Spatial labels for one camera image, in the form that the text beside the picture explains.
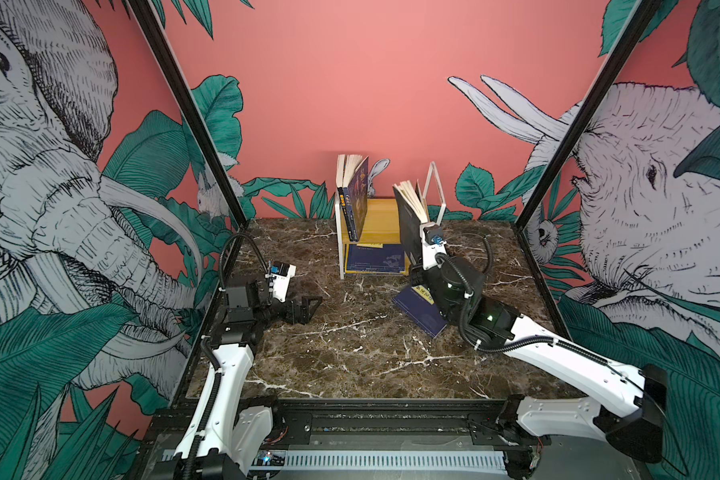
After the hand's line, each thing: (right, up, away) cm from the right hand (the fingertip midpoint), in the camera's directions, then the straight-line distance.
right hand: (413, 239), depth 66 cm
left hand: (-27, -13, +11) cm, 32 cm away
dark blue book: (-3, -6, +33) cm, 33 cm away
